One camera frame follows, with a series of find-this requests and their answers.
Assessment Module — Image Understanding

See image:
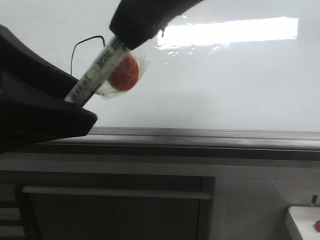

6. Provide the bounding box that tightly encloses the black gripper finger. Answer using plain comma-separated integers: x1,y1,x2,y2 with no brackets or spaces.
0,25,98,153
109,0,201,50

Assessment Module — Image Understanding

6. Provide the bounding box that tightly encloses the red round magnet with tape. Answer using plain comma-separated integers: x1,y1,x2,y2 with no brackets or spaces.
95,50,151,101

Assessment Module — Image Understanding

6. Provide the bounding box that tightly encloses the white whiteboard marker pen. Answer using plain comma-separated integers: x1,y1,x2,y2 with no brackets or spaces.
64,35,130,108

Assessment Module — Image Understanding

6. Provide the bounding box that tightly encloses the large white whiteboard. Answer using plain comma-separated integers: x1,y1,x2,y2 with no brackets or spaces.
0,0,320,160

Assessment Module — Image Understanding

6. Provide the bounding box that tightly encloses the white box with red button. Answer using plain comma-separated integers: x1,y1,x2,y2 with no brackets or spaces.
285,194,320,240

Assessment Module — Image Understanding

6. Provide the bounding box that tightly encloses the dark cabinet with handle bar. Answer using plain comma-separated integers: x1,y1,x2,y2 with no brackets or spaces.
0,171,215,240

